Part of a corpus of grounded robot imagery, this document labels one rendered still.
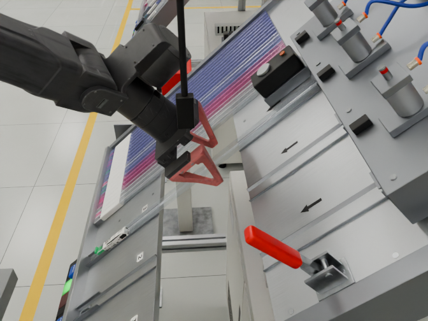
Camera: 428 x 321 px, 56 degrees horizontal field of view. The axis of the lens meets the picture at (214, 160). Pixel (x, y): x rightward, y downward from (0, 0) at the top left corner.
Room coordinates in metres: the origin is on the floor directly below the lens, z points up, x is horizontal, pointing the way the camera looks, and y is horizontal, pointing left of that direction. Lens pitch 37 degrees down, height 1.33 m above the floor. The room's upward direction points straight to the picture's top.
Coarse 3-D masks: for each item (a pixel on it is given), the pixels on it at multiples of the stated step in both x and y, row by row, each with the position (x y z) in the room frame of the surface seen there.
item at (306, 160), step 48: (288, 0) 0.84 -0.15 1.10; (288, 96) 0.54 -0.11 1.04; (288, 144) 0.44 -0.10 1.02; (336, 144) 0.38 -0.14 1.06; (288, 192) 0.36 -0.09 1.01; (336, 192) 0.32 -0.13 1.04; (288, 240) 0.29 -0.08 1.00; (336, 240) 0.26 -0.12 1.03; (384, 240) 0.24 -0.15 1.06; (288, 288) 0.24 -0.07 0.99
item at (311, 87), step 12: (312, 84) 0.51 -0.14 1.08; (300, 96) 0.50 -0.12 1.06; (276, 108) 0.51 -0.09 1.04; (288, 108) 0.50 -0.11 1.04; (264, 120) 0.50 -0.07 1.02; (276, 120) 0.50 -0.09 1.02; (252, 132) 0.50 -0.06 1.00; (240, 144) 0.50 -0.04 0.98; (216, 156) 0.50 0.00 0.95; (228, 156) 0.49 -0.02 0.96; (204, 168) 0.49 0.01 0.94; (168, 192) 0.50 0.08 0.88; (180, 192) 0.49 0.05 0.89; (156, 204) 0.49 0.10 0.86; (144, 216) 0.49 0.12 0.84; (132, 228) 0.48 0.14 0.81
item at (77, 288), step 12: (108, 156) 0.80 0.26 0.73; (96, 192) 0.66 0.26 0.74; (96, 204) 0.63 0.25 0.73; (96, 228) 0.57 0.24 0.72; (84, 240) 0.52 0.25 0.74; (84, 252) 0.50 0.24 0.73; (84, 264) 0.47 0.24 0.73; (84, 276) 0.45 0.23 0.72; (72, 288) 0.42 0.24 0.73; (84, 288) 0.43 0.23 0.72; (72, 300) 0.39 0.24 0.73; (72, 312) 0.37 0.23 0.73
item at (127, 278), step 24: (144, 192) 0.57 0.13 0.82; (120, 216) 0.55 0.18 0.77; (96, 240) 0.53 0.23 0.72; (144, 240) 0.44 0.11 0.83; (96, 264) 0.47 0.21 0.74; (120, 264) 0.43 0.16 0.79; (144, 264) 0.39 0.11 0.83; (96, 288) 0.41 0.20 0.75; (120, 288) 0.38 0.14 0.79; (144, 288) 0.35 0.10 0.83; (96, 312) 0.36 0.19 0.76; (120, 312) 0.33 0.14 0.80; (144, 312) 0.31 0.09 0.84
